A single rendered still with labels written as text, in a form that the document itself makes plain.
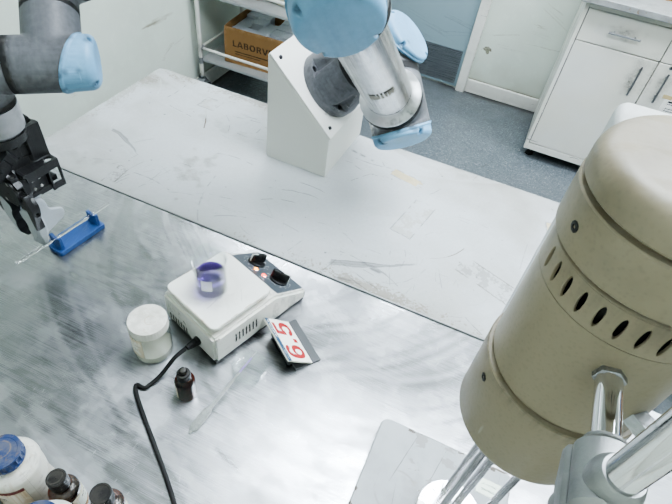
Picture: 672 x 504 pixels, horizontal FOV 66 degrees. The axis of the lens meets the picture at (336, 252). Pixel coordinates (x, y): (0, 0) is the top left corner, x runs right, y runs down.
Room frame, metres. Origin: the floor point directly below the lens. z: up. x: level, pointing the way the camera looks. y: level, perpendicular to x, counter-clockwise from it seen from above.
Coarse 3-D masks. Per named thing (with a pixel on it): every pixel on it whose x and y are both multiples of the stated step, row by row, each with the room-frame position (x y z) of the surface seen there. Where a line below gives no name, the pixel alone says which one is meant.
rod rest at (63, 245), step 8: (96, 216) 0.68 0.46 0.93; (80, 224) 0.67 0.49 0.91; (88, 224) 0.68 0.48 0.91; (96, 224) 0.68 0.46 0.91; (72, 232) 0.65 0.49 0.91; (80, 232) 0.65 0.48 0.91; (88, 232) 0.65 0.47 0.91; (96, 232) 0.66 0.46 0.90; (56, 240) 0.60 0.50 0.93; (64, 240) 0.63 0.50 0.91; (72, 240) 0.63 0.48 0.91; (80, 240) 0.63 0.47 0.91; (56, 248) 0.60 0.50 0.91; (64, 248) 0.61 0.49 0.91; (72, 248) 0.61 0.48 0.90
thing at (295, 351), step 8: (272, 320) 0.51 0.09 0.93; (280, 328) 0.50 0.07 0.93; (288, 328) 0.51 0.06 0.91; (280, 336) 0.48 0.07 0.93; (288, 336) 0.49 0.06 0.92; (288, 344) 0.47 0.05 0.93; (296, 344) 0.48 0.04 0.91; (288, 352) 0.45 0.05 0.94; (296, 352) 0.46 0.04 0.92; (304, 352) 0.47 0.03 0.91; (304, 360) 0.45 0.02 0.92
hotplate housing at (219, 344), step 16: (176, 304) 0.48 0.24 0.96; (256, 304) 0.50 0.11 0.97; (272, 304) 0.52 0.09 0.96; (288, 304) 0.55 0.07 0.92; (176, 320) 0.48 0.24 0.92; (192, 320) 0.46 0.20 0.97; (240, 320) 0.47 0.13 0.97; (256, 320) 0.49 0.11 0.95; (192, 336) 0.46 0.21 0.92; (208, 336) 0.43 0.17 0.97; (224, 336) 0.44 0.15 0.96; (240, 336) 0.46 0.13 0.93; (208, 352) 0.43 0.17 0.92; (224, 352) 0.44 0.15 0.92
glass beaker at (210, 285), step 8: (200, 248) 0.53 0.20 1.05; (208, 248) 0.53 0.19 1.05; (216, 248) 0.53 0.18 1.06; (192, 256) 0.51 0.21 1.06; (200, 256) 0.52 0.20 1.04; (208, 256) 0.53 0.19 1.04; (216, 256) 0.53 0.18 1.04; (224, 256) 0.52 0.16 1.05; (192, 264) 0.49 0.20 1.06; (224, 264) 0.50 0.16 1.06; (200, 272) 0.48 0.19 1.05; (208, 272) 0.48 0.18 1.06; (216, 272) 0.49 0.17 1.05; (224, 272) 0.50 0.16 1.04; (200, 280) 0.48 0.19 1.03; (208, 280) 0.48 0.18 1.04; (216, 280) 0.49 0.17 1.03; (224, 280) 0.50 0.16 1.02; (200, 288) 0.48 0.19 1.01; (208, 288) 0.48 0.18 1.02; (216, 288) 0.49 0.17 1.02; (224, 288) 0.50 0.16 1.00; (200, 296) 0.48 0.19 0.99; (208, 296) 0.48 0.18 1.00; (216, 296) 0.49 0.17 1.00
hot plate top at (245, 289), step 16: (192, 272) 0.53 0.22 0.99; (240, 272) 0.55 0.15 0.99; (176, 288) 0.50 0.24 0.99; (192, 288) 0.50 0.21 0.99; (240, 288) 0.52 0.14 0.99; (256, 288) 0.52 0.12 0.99; (192, 304) 0.47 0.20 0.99; (208, 304) 0.48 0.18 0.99; (224, 304) 0.48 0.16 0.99; (240, 304) 0.49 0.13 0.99; (208, 320) 0.45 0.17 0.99; (224, 320) 0.45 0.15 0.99
